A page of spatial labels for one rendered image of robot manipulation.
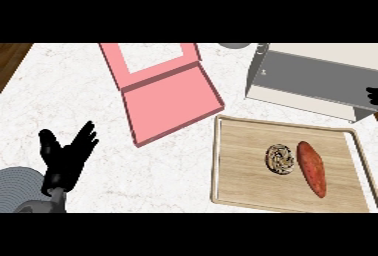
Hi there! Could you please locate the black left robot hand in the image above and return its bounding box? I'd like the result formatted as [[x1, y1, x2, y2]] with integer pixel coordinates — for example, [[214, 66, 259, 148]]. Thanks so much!
[[36, 120, 100, 198]]

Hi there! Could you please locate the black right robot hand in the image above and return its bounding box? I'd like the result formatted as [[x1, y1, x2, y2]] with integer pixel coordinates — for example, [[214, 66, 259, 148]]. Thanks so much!
[[364, 86, 378, 106]]

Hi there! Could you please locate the grey and cream tiered shelf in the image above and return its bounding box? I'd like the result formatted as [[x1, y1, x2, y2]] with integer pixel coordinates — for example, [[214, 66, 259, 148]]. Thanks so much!
[[243, 43, 378, 124]]

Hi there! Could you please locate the wooden tray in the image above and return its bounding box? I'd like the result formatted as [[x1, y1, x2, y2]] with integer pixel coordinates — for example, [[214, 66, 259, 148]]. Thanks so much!
[[209, 114, 378, 214]]

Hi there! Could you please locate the swirled cupcake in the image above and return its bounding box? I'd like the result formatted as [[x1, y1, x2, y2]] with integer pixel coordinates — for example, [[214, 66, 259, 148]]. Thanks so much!
[[264, 143, 296, 176]]

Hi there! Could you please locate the orange sweet potato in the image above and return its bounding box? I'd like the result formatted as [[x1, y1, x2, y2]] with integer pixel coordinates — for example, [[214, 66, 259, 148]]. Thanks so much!
[[295, 140, 327, 199]]

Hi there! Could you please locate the pink open box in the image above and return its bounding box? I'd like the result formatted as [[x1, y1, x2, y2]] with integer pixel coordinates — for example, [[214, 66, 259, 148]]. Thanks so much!
[[97, 43, 225, 149]]

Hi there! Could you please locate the grey round object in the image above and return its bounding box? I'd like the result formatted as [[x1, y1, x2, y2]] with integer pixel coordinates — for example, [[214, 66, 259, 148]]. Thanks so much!
[[217, 43, 253, 50]]

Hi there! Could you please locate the brown wooden surface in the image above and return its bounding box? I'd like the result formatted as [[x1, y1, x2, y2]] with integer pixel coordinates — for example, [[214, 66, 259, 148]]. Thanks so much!
[[0, 43, 35, 94]]

